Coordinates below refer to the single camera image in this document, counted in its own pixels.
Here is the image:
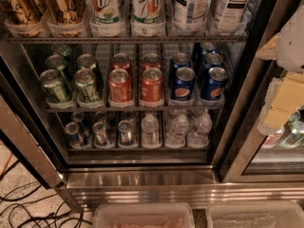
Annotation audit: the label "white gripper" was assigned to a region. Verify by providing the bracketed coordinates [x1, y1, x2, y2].
[256, 5, 304, 135]

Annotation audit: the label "green can right fridge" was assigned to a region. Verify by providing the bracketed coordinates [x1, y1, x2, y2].
[280, 111, 304, 148]

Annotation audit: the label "front right pepsi can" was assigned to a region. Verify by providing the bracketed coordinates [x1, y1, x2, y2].
[199, 66, 228, 101]

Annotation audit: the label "pepsi can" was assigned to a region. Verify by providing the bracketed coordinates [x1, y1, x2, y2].
[168, 52, 191, 87]
[199, 66, 228, 101]
[199, 53, 223, 79]
[192, 42, 218, 63]
[170, 66, 196, 101]

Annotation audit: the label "middle right pepsi can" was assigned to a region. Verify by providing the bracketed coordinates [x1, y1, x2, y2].
[199, 53, 223, 79]

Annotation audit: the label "red can right fridge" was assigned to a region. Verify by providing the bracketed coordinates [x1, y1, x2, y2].
[261, 127, 285, 149]

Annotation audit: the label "rear right pepsi can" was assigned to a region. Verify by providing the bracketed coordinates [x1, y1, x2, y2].
[192, 42, 218, 63]

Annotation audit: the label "front left pepsi can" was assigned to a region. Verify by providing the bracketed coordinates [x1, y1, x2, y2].
[170, 66, 196, 101]

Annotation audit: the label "rear left pepsi can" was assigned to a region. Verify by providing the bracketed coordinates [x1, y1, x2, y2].
[168, 52, 191, 87]

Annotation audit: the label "front right orange can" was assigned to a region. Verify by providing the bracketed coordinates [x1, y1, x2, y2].
[142, 67, 163, 102]

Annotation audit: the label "orange can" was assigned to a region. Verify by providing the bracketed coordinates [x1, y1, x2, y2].
[108, 68, 131, 103]
[142, 53, 162, 69]
[142, 67, 163, 102]
[111, 53, 132, 73]

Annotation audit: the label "rear right orange can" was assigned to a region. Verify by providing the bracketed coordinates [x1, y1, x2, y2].
[142, 53, 162, 69]

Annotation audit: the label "right 7up can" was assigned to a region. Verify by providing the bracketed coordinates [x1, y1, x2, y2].
[132, 0, 162, 24]

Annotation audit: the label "7up can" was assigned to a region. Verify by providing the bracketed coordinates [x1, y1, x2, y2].
[91, 0, 122, 25]
[132, 0, 162, 24]

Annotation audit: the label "rear left orange can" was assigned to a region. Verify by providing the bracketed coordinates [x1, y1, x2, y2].
[111, 53, 132, 73]

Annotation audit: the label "front left orange can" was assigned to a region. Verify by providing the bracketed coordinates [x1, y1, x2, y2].
[108, 68, 131, 103]

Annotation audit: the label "left 7up can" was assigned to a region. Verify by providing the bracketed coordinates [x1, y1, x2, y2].
[91, 0, 122, 25]

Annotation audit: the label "rear right green can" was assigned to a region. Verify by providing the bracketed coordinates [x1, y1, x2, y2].
[77, 53, 102, 79]

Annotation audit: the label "green can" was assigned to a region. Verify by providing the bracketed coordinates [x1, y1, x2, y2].
[77, 53, 102, 79]
[52, 44, 74, 65]
[74, 68, 101, 103]
[39, 69, 72, 104]
[46, 54, 74, 90]

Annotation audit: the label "front right green can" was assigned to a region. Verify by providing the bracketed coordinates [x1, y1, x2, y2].
[74, 68, 101, 103]

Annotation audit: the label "rear left green can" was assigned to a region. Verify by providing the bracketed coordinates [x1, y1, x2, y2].
[52, 44, 74, 65]

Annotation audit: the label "middle left green can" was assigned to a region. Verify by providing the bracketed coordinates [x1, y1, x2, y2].
[46, 54, 74, 90]

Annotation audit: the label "right lacroix can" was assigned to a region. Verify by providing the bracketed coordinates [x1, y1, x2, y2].
[46, 0, 86, 26]

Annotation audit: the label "lacroix can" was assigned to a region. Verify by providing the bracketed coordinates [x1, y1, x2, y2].
[0, 0, 47, 26]
[46, 0, 86, 26]

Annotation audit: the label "front left green can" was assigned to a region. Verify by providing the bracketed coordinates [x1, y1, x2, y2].
[39, 69, 72, 104]

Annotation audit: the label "open fridge door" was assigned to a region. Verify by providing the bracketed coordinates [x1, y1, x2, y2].
[0, 55, 83, 213]

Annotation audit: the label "left lacroix can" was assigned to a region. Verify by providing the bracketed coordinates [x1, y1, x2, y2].
[0, 0, 47, 26]

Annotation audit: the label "right teas tea bottle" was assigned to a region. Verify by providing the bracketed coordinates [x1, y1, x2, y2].
[213, 0, 249, 29]

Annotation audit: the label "teas tea bottle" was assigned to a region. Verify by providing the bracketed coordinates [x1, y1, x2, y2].
[213, 0, 249, 29]
[174, 0, 207, 24]

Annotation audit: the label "right water bottle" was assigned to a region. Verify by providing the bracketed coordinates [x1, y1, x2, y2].
[188, 113, 213, 148]

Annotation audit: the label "water bottle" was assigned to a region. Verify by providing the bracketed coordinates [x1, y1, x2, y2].
[166, 114, 189, 148]
[141, 113, 160, 148]
[188, 113, 213, 148]

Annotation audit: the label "left teas tea bottle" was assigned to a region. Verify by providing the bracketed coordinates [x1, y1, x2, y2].
[174, 0, 207, 24]

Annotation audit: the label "middle water bottle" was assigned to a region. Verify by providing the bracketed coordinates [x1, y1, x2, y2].
[166, 114, 189, 148]

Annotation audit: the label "left water bottle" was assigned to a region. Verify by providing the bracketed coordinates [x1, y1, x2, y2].
[141, 113, 160, 148]

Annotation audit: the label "right clear plastic bin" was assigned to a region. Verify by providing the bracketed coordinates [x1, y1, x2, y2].
[206, 200, 304, 228]

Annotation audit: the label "clear plastic bin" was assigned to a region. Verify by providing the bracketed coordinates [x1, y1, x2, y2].
[206, 200, 304, 228]
[92, 203, 195, 228]

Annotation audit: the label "left clear plastic bin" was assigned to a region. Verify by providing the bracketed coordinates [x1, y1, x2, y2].
[92, 203, 195, 228]

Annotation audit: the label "middle wire shelf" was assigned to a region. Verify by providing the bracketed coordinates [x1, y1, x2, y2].
[45, 105, 222, 113]

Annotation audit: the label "wire shelf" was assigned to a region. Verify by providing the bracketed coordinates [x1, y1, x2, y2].
[5, 35, 248, 44]
[45, 105, 222, 113]

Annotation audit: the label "top wire shelf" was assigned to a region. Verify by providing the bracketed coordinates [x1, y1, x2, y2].
[5, 35, 248, 44]

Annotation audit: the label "black floor cables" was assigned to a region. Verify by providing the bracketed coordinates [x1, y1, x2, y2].
[0, 159, 93, 228]

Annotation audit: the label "orange floor cable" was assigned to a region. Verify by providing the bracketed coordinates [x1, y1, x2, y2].
[0, 151, 13, 177]

